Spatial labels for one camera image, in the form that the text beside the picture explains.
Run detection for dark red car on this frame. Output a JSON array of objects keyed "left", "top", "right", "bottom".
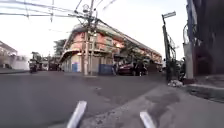
[{"left": 117, "top": 61, "right": 149, "bottom": 77}]

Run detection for vehicle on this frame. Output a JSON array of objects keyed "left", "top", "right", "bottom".
[{"left": 28, "top": 58, "right": 39, "bottom": 74}]

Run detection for grey concrete post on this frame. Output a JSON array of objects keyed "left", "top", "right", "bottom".
[{"left": 182, "top": 41, "right": 195, "bottom": 80}]

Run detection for dark building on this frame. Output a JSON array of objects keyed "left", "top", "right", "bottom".
[{"left": 186, "top": 0, "right": 224, "bottom": 79}]

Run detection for grey asphalt road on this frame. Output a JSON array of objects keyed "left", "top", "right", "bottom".
[{"left": 0, "top": 69, "right": 224, "bottom": 128}]

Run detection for orange corner building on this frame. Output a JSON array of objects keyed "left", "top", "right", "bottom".
[{"left": 58, "top": 22, "right": 164, "bottom": 75}]

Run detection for white wall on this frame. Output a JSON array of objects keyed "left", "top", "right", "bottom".
[{"left": 0, "top": 54, "right": 31, "bottom": 71}]

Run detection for robot's own part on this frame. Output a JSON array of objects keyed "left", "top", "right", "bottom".
[
  {"left": 65, "top": 100, "right": 88, "bottom": 128},
  {"left": 139, "top": 110, "right": 157, "bottom": 128}
]

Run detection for overhead wires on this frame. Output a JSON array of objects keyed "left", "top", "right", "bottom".
[{"left": 0, "top": 0, "right": 118, "bottom": 26}]

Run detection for pole with street sign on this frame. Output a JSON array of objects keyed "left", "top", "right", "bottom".
[{"left": 161, "top": 10, "right": 178, "bottom": 83}]

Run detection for utility pole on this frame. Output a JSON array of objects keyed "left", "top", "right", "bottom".
[{"left": 81, "top": 0, "right": 99, "bottom": 77}]

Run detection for tree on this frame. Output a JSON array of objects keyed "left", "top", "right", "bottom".
[{"left": 53, "top": 38, "right": 68, "bottom": 64}]

